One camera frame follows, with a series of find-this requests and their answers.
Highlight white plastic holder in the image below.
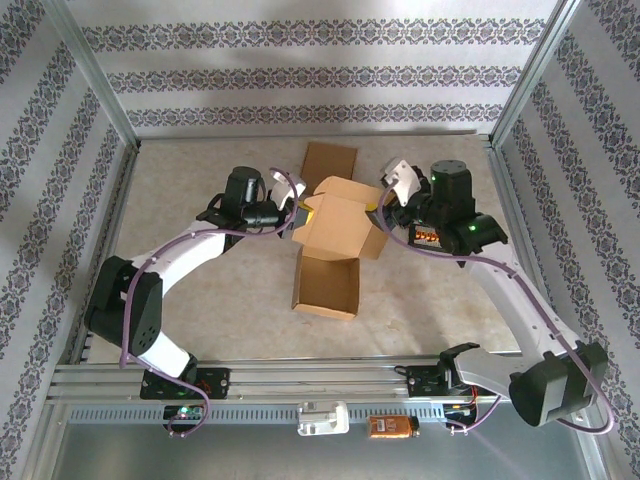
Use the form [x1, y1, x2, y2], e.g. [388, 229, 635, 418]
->
[296, 400, 350, 438]

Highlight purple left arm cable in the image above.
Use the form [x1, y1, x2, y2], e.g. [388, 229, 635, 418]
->
[119, 167, 297, 439]

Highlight brown corrugated cardboard box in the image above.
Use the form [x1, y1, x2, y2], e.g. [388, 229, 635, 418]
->
[301, 141, 359, 182]
[291, 174, 390, 321]

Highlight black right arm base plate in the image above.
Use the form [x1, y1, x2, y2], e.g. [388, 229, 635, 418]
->
[407, 364, 497, 400]

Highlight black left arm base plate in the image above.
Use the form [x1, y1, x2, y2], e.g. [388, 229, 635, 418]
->
[139, 367, 231, 401]

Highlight aluminium side rail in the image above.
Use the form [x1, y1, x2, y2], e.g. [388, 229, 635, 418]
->
[483, 139, 569, 351]
[69, 142, 142, 364]

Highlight aluminium frame post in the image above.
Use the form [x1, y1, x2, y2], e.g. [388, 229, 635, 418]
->
[488, 0, 587, 149]
[39, 0, 142, 151]

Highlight slotted metal cable strip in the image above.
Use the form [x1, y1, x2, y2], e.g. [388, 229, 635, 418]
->
[67, 403, 446, 426]

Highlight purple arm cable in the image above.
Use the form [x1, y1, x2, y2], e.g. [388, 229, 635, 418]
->
[377, 185, 616, 436]
[119, 167, 297, 439]

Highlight aluminium front rail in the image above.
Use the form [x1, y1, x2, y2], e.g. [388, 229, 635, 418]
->
[47, 355, 587, 402]

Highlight orange rectangular battery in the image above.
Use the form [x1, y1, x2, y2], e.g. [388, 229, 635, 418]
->
[367, 414, 421, 441]

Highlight aluminium back rail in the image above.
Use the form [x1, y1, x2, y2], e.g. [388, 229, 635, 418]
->
[133, 129, 494, 147]

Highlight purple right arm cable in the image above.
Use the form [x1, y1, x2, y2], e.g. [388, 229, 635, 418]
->
[377, 185, 616, 436]

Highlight green circuit board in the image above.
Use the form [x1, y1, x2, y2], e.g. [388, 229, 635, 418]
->
[163, 404, 207, 420]

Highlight black board orange connectors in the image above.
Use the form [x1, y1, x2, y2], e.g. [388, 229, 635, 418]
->
[407, 224, 446, 251]

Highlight grey metal sheet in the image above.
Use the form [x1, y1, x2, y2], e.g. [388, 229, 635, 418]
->
[29, 399, 611, 480]

